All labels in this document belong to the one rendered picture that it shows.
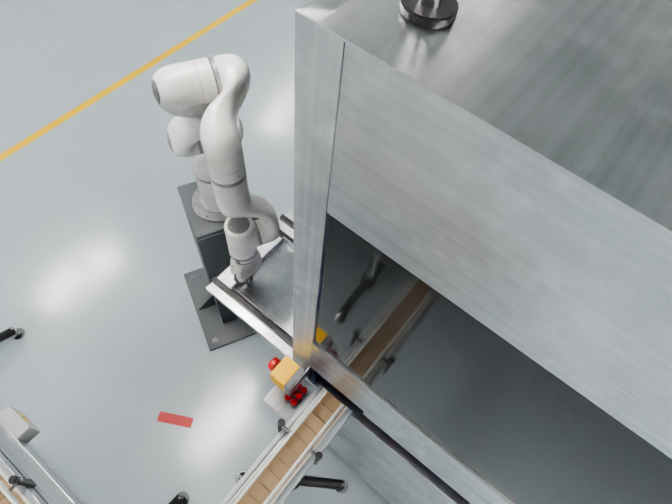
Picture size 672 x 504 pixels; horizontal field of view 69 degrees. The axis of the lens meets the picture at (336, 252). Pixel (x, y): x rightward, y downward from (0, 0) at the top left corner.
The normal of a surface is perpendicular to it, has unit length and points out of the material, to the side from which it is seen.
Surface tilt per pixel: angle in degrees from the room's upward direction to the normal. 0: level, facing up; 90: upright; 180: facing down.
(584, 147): 0
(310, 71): 90
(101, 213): 0
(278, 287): 0
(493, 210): 90
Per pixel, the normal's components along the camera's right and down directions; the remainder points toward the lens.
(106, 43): 0.07, -0.50
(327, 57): -0.62, 0.65
